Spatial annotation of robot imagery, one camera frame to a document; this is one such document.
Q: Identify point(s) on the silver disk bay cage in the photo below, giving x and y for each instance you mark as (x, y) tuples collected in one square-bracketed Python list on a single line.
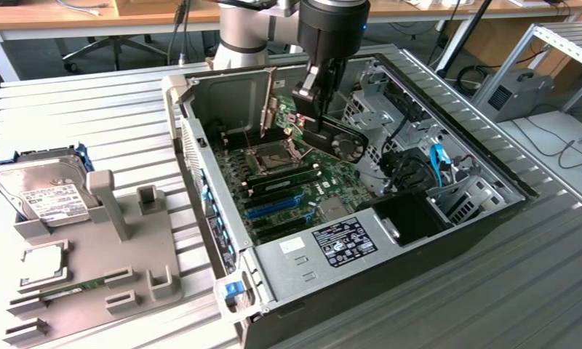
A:
[(373, 120)]

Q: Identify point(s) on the silver power supply unit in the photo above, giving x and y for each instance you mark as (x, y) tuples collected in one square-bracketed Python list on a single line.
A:
[(292, 272)]

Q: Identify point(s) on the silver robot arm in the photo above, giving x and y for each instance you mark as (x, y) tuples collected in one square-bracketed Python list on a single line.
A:
[(242, 32)]

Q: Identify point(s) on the green motherboard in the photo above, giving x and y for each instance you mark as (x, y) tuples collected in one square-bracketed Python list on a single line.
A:
[(337, 171)]

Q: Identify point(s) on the CPU socket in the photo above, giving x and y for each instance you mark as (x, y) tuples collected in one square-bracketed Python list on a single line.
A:
[(274, 160)]

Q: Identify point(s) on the grey control box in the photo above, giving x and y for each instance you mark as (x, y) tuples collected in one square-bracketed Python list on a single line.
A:
[(519, 96)]

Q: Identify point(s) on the blue expansion slot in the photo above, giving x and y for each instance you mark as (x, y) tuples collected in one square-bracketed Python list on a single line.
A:
[(272, 208)]

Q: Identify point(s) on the office chair base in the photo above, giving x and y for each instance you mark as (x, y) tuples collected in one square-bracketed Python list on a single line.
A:
[(114, 45)]

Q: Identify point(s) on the metal socket cover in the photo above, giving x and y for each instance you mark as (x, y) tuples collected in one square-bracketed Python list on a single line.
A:
[(292, 147)]

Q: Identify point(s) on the wooden desk with side panel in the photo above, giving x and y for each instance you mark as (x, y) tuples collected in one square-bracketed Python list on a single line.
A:
[(403, 10)]

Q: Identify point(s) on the black slanted pole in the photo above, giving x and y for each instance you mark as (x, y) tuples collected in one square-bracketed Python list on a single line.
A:
[(469, 31)]

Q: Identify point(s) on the silver CPU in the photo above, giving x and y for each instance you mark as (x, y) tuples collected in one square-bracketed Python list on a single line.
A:
[(42, 265)]

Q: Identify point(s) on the dark RAM stick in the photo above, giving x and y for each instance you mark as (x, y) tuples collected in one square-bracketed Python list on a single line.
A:
[(281, 186)]

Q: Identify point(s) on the long black expansion slot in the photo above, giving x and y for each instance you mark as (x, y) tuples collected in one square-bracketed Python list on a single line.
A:
[(277, 198), (286, 232), (280, 222)]

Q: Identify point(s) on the aluminium frame with slats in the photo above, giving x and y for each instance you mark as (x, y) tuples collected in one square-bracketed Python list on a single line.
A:
[(568, 40)]

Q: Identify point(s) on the graphics card with metal bracket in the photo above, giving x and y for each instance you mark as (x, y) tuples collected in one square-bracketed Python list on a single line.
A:
[(349, 143)]

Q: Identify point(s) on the grey parts rack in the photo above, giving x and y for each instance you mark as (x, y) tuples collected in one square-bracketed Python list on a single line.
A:
[(93, 269)]

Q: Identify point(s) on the wooden desk with white legs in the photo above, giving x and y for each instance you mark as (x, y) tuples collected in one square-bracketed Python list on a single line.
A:
[(54, 20)]

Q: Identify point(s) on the silver chipset heatsink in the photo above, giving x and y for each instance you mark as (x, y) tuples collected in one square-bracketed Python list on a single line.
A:
[(334, 210)]

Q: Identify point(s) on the green RAM stick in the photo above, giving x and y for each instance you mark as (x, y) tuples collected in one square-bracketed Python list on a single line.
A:
[(63, 293)]

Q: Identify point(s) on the open black PC case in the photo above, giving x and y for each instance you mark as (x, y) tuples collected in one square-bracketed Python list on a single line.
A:
[(417, 283)]

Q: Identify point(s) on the silver hard disk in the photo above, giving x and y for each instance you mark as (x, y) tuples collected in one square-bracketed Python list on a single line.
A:
[(43, 185)]

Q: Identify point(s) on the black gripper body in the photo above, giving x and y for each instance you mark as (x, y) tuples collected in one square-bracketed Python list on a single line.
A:
[(333, 25)]

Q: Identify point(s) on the silver disk bay bracket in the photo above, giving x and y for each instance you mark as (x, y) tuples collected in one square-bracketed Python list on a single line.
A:
[(467, 203)]

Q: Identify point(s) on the brown box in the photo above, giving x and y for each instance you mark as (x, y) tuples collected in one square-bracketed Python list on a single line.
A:
[(146, 7)]

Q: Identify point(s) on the blue case latch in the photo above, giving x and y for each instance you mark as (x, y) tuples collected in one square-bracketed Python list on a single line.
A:
[(233, 290)]

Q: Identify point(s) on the white device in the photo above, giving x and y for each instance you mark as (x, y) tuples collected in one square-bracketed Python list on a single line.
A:
[(437, 3)]

